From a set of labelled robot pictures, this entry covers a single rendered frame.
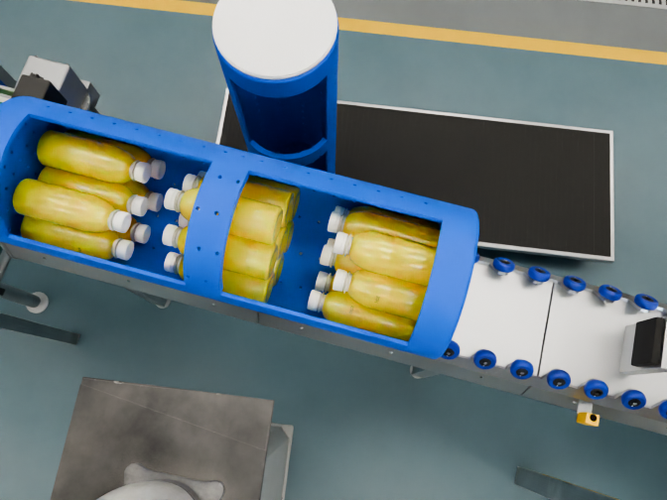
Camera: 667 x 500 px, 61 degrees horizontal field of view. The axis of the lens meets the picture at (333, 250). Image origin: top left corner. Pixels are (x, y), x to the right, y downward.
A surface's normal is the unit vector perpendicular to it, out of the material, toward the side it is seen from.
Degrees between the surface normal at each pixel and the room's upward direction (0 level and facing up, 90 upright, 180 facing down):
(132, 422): 4
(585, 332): 0
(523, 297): 0
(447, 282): 13
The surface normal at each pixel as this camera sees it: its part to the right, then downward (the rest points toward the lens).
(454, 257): 0.02, -0.30
